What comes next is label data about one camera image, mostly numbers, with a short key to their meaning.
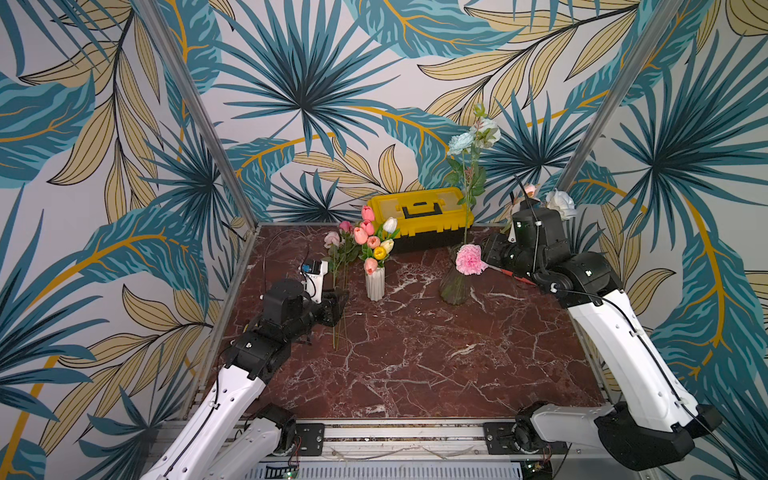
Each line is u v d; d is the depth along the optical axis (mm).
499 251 586
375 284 904
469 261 680
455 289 952
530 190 650
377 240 738
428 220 997
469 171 769
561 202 641
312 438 733
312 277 602
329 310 613
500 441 733
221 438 433
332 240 1070
